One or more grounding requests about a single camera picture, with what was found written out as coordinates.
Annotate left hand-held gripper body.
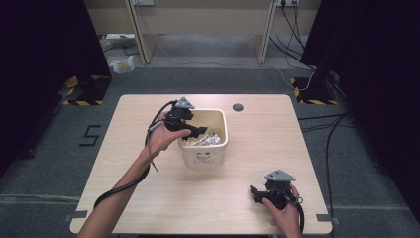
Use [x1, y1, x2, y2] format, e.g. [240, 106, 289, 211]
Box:
[163, 96, 196, 131]

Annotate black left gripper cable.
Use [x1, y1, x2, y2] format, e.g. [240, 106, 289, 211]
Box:
[93, 99, 179, 210]

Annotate black curtain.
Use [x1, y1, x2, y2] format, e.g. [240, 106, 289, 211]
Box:
[0, 0, 112, 171]
[299, 0, 420, 223]

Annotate white power strip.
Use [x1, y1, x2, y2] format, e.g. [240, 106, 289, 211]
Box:
[104, 33, 137, 41]

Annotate black cables from socket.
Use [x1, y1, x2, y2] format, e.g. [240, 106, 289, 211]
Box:
[268, 4, 317, 72]

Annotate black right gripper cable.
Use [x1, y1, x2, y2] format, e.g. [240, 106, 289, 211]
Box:
[290, 194, 306, 234]

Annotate cream bin with face print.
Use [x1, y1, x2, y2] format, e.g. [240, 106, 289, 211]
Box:
[177, 108, 230, 171]

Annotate clear plastic bag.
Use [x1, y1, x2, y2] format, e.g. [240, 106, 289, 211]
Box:
[109, 55, 136, 74]

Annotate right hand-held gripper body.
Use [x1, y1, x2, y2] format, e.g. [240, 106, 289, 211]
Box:
[262, 169, 297, 210]

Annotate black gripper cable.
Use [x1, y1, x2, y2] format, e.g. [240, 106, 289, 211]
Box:
[290, 194, 306, 234]
[93, 99, 179, 210]

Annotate stand base with striped tape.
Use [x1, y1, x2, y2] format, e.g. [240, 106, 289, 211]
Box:
[289, 75, 340, 106]
[61, 74, 112, 107]

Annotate black floor cable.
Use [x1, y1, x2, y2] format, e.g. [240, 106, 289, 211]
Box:
[296, 111, 352, 238]

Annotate wooden desk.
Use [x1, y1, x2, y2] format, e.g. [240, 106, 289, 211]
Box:
[83, 0, 321, 65]

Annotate person's right hand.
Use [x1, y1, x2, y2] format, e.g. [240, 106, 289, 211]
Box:
[262, 183, 303, 238]

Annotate grey tape strip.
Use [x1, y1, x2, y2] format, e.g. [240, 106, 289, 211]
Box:
[315, 213, 341, 223]
[63, 209, 89, 223]

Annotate person's left hand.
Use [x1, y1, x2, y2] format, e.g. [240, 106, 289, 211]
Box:
[143, 110, 192, 161]

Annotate silver items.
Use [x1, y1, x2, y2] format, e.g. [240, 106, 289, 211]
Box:
[191, 132, 222, 148]

